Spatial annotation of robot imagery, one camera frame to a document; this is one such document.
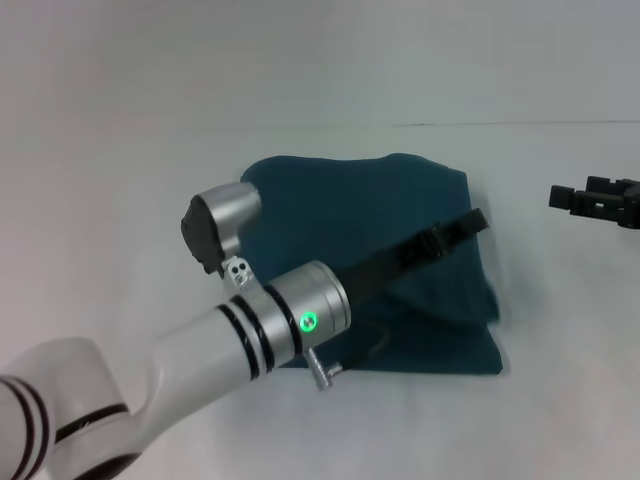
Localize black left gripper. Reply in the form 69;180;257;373
335;208;489;306

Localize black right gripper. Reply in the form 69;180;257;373
548;174;640;231

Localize teal blue shirt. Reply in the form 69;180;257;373
239;152;504;376

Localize left arm cable with plugs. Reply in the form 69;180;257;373
307;324;392;391

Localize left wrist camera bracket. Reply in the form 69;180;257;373
219;254;257;297

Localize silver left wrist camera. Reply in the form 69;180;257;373
178;181;263;276

